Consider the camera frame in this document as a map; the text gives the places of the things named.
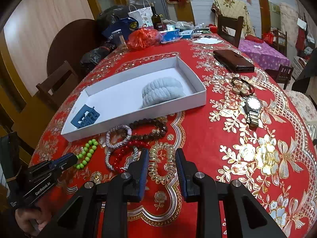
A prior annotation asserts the dark brown bead bracelet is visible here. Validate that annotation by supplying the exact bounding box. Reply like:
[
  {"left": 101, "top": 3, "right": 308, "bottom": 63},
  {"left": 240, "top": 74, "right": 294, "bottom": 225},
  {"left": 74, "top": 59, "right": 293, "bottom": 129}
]
[{"left": 129, "top": 118, "right": 169, "bottom": 143}]

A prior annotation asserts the silver gold wristwatch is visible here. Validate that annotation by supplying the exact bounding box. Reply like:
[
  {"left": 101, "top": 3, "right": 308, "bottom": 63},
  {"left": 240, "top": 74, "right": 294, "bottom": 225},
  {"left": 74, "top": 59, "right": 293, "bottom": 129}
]
[{"left": 244, "top": 95, "right": 263, "bottom": 129}]

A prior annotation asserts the brown wooden chair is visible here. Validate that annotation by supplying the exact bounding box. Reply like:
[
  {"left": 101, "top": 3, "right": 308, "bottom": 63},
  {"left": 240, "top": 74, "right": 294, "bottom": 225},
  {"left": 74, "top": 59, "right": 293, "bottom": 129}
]
[{"left": 36, "top": 61, "right": 80, "bottom": 109}]

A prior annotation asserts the white paper gift bag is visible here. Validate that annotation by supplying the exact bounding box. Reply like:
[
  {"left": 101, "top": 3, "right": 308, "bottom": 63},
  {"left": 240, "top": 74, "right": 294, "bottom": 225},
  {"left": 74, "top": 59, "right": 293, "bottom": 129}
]
[{"left": 128, "top": 0, "right": 153, "bottom": 28}]

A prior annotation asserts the blue hair claw clip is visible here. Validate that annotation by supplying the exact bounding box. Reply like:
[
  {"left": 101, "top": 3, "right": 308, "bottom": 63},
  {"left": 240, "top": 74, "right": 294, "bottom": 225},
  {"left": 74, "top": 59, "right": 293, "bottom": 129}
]
[{"left": 71, "top": 104, "right": 101, "bottom": 129}]

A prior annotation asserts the light blue fluffy scrunchie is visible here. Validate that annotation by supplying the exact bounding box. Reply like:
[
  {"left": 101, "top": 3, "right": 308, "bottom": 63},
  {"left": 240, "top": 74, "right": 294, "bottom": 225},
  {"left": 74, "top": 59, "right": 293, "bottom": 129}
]
[{"left": 142, "top": 77, "right": 186, "bottom": 109}]

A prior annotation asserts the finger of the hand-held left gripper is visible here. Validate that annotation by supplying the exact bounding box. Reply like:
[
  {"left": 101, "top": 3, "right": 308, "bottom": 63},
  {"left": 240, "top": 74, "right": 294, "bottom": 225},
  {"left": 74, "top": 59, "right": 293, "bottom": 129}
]
[{"left": 52, "top": 153, "right": 80, "bottom": 171}]

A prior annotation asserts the hair tie with beige charm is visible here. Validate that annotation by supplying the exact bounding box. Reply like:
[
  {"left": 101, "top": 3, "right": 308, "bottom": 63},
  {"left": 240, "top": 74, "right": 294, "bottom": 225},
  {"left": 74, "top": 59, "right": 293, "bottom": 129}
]
[{"left": 231, "top": 77, "right": 248, "bottom": 94}]

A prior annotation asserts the silver braided bracelet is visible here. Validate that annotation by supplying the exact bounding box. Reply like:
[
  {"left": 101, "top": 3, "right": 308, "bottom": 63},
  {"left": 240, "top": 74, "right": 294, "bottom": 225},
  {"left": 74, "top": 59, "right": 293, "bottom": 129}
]
[{"left": 105, "top": 146, "right": 139, "bottom": 171}]

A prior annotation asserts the beige quilted floral cloth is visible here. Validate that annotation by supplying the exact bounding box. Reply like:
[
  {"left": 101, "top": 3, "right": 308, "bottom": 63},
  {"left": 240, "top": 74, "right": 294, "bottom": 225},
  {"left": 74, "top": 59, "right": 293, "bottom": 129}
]
[{"left": 211, "top": 0, "right": 255, "bottom": 36}]

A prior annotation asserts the person's left forearm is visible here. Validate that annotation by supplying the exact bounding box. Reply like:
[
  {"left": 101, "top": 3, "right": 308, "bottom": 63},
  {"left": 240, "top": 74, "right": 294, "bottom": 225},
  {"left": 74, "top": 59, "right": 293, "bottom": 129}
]
[{"left": 0, "top": 207, "right": 25, "bottom": 238}]

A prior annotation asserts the large black plastic bag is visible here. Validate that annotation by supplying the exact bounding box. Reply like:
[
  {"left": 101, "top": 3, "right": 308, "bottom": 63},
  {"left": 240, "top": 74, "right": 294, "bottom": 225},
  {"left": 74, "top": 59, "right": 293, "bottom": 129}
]
[{"left": 96, "top": 5, "right": 129, "bottom": 28}]

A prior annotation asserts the clear yellow coil hair tie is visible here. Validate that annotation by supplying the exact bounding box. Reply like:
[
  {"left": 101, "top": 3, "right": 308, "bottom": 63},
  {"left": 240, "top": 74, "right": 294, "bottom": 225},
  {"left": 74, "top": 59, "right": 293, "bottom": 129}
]
[{"left": 148, "top": 142, "right": 177, "bottom": 185}]

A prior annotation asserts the white shallow cardboard box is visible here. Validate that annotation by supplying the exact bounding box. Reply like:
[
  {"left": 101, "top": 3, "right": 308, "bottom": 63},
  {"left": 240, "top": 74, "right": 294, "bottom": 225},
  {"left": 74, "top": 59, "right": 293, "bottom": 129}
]
[{"left": 61, "top": 56, "right": 207, "bottom": 142}]

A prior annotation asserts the person's left hand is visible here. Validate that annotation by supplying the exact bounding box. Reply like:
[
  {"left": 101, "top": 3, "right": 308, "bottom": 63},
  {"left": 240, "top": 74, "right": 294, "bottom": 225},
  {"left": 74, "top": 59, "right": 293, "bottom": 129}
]
[{"left": 15, "top": 203, "right": 54, "bottom": 237}]

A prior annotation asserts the green bead bracelet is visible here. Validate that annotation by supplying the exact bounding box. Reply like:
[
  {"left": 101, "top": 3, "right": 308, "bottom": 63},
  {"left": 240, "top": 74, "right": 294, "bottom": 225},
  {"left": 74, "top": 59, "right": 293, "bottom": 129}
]
[{"left": 73, "top": 139, "right": 99, "bottom": 169}]

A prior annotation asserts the small black plastic bag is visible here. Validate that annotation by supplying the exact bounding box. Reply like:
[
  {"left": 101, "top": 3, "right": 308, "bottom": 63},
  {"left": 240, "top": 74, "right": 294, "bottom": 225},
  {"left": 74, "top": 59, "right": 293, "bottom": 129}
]
[{"left": 80, "top": 43, "right": 117, "bottom": 71}]

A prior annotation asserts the black hair tie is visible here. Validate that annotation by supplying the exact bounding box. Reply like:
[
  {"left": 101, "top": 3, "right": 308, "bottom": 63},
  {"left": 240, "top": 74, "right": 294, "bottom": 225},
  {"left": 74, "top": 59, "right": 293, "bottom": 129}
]
[{"left": 241, "top": 80, "right": 256, "bottom": 97}]

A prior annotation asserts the dark jacket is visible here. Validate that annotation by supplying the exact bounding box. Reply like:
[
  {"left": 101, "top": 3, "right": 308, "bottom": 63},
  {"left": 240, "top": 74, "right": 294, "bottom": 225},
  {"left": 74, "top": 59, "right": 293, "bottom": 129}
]
[{"left": 292, "top": 57, "right": 317, "bottom": 92}]

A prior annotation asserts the light wooden chair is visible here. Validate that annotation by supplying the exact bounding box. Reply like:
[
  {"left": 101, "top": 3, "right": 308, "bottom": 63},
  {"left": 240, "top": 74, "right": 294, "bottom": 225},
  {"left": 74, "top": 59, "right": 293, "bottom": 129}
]
[{"left": 11, "top": 97, "right": 66, "bottom": 159}]

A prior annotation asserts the white pearl bracelet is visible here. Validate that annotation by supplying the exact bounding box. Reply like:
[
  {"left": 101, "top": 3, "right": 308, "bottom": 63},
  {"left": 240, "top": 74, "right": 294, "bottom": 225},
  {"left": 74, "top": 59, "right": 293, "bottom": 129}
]
[{"left": 105, "top": 125, "right": 132, "bottom": 149}]

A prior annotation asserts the small dark wooden chair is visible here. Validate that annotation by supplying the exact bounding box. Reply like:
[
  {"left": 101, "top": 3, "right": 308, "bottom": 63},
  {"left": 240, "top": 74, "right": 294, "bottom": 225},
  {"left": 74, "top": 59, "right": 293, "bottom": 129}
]
[{"left": 275, "top": 64, "right": 294, "bottom": 90}]

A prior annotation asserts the red bead bracelet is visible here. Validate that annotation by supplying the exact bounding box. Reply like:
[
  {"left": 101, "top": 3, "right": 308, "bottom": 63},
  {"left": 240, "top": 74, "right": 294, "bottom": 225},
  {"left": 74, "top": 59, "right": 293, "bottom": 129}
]
[{"left": 113, "top": 140, "right": 150, "bottom": 174}]

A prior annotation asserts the dark wine bottle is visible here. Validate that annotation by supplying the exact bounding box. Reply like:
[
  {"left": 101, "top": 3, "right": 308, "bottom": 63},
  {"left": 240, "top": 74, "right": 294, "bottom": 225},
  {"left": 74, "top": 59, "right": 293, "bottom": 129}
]
[{"left": 150, "top": 5, "right": 162, "bottom": 30}]

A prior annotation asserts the purple tablecloth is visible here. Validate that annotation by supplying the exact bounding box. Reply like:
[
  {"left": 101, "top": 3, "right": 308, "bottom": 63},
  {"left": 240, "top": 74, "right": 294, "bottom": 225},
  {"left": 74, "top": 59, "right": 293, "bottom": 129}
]
[{"left": 238, "top": 38, "right": 290, "bottom": 71}]

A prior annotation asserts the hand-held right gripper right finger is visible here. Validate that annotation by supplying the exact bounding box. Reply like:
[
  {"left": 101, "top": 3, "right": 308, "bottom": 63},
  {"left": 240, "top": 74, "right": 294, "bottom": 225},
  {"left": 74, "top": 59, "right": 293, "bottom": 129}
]
[{"left": 175, "top": 148, "right": 288, "bottom": 238}]

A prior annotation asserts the blue tissue packet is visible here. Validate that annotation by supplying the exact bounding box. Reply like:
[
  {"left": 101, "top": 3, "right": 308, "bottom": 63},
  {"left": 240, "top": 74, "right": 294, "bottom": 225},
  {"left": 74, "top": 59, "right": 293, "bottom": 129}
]
[{"left": 161, "top": 28, "right": 181, "bottom": 42}]

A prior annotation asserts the round wooden tabletop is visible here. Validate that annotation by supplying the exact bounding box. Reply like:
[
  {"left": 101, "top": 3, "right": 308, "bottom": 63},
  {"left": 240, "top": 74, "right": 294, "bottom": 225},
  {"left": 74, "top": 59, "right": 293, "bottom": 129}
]
[{"left": 47, "top": 19, "right": 104, "bottom": 80}]

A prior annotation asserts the red floral tablecloth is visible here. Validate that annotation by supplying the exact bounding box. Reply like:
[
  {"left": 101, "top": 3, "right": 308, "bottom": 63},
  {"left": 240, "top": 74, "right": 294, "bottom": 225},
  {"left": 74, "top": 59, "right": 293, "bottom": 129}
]
[{"left": 28, "top": 31, "right": 317, "bottom": 238}]

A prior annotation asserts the brown leather wallet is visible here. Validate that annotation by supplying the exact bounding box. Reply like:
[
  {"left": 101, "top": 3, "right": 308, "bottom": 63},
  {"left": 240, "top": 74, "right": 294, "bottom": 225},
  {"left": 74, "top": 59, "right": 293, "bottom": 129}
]
[{"left": 213, "top": 50, "right": 255, "bottom": 73}]

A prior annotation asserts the blue bag with yellow logo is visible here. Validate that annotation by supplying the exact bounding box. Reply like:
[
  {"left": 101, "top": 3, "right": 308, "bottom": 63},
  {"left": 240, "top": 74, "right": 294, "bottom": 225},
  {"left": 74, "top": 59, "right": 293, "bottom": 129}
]
[{"left": 101, "top": 17, "right": 139, "bottom": 41}]

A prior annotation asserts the red plastic bag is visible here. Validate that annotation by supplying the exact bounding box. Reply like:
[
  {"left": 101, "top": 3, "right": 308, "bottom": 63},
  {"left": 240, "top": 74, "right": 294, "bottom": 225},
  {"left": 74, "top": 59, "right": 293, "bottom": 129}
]
[{"left": 127, "top": 28, "right": 163, "bottom": 50}]

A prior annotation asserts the white paper sheet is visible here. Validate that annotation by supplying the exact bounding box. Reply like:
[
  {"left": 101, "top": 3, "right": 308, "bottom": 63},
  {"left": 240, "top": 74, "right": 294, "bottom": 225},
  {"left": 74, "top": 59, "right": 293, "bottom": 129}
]
[{"left": 192, "top": 36, "right": 223, "bottom": 45}]

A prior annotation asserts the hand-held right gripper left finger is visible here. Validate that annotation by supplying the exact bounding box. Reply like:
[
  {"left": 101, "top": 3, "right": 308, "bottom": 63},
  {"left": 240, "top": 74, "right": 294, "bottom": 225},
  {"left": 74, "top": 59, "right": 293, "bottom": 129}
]
[{"left": 43, "top": 148, "right": 150, "bottom": 238}]

